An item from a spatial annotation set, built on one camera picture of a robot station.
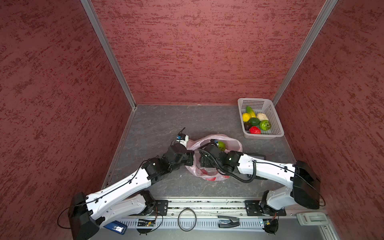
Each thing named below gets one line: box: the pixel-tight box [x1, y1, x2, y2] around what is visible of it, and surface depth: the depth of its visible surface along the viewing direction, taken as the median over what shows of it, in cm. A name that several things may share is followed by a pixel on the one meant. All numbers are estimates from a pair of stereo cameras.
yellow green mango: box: [246, 106, 257, 118], surface depth 112 cm
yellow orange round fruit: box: [242, 112, 251, 122], surface depth 108 cm
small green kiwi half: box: [218, 141, 226, 151], surface depth 92 cm
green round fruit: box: [249, 117, 260, 126], surface depth 106 cm
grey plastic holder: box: [296, 212, 329, 226], surface depth 71 cm
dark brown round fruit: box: [243, 122, 252, 131], surface depth 104 cm
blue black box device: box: [103, 220, 128, 235], surface depth 68 cm
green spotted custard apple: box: [259, 119, 271, 131], surface depth 102 cm
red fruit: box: [249, 126, 262, 135], surface depth 100 cm
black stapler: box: [218, 215, 240, 228], surface depth 71 cm
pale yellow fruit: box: [256, 113, 269, 121], surface depth 109 cm
